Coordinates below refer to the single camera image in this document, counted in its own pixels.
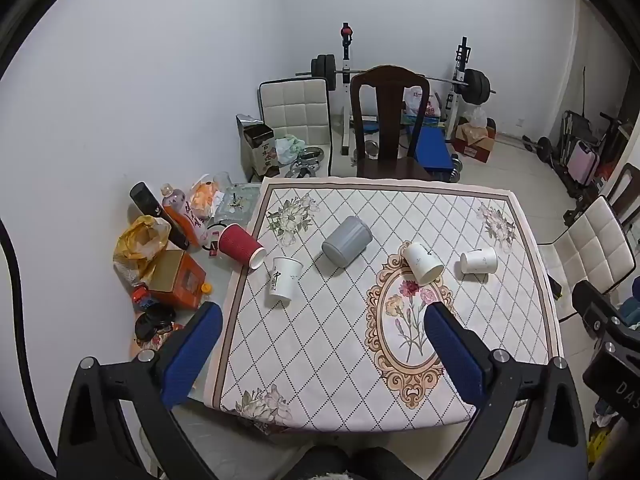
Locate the floral patterned tablecloth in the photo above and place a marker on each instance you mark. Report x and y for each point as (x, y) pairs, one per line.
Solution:
(349, 351)

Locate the white barbell rack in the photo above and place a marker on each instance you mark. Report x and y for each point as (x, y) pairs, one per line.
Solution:
(345, 105)

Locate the white padded chair right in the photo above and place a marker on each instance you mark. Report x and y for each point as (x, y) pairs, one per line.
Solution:
(594, 249)

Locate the black cylindrical bottle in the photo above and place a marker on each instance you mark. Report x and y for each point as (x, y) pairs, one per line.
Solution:
(147, 203)

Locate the grey plastic cup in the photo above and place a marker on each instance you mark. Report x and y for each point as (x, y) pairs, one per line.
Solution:
(347, 241)

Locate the orange gift box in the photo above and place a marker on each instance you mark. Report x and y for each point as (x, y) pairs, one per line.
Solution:
(177, 280)

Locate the blue weight bench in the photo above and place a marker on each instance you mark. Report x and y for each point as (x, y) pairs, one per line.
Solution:
(403, 155)

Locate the red ribbed paper cup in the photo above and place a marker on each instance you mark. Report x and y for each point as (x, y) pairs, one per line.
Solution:
(239, 245)

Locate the white paper cup far left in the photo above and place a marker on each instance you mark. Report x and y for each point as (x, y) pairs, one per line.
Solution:
(284, 275)

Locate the black sunglasses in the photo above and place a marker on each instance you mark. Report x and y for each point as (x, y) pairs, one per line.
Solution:
(154, 320)

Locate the yellow plastic bag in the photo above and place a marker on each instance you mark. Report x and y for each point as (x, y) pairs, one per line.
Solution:
(138, 248)

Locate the barbell with black plates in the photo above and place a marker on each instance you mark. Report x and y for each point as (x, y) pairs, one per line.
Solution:
(323, 65)

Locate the orange snack bag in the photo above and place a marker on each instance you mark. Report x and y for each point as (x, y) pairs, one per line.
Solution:
(205, 198)

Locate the white paper cup centre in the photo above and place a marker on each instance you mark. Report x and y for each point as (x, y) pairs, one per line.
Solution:
(424, 265)

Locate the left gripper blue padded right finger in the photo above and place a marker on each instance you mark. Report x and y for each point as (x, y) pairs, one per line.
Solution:
(461, 352)

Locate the white padded chair back left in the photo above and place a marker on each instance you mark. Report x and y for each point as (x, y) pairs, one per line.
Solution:
(299, 107)

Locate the white paper cup right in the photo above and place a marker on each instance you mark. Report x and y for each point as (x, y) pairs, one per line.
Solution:
(479, 261)

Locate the white paper cup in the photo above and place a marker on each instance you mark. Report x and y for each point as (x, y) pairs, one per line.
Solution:
(284, 275)
(479, 261)
(424, 265)

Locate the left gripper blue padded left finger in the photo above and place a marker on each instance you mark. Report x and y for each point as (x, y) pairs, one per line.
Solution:
(184, 354)

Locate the dark tea box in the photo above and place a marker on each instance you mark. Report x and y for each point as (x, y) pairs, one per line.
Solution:
(258, 149)

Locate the pink suitcase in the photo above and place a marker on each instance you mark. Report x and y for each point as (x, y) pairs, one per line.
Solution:
(583, 161)

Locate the cardboard box by rack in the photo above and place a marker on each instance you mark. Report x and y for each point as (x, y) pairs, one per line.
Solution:
(474, 142)

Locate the dark wooden chair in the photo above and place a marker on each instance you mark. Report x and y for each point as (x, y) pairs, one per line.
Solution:
(389, 99)

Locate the pink drink bottle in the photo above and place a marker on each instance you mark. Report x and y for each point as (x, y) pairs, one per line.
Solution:
(179, 209)

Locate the white padded chair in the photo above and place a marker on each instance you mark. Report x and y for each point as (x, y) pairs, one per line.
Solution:
(299, 107)
(594, 249)

